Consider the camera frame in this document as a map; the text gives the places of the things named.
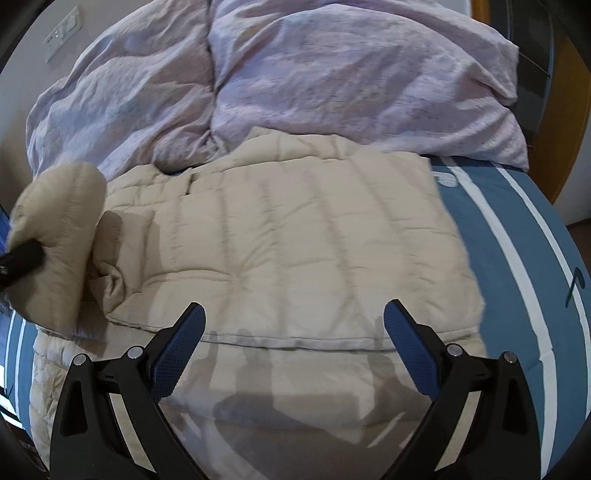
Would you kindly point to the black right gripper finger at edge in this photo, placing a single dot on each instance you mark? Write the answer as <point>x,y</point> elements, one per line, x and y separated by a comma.
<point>20,262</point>

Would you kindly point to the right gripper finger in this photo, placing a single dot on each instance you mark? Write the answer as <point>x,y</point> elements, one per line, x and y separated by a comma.
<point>87,441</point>
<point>503,439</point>

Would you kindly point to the beige puffer jacket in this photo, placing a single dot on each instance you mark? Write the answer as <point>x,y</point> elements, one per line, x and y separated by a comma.
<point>293,244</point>

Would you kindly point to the blue white striped bedsheet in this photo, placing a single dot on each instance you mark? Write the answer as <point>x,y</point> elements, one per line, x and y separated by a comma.
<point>536,289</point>

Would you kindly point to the lavender duvet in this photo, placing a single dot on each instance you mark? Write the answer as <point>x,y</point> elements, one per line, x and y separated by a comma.
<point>177,84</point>

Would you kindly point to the wooden headboard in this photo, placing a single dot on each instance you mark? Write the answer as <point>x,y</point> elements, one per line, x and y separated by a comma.
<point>553,86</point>

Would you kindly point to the white wall socket panel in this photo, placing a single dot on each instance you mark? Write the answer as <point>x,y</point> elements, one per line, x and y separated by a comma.
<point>62,33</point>

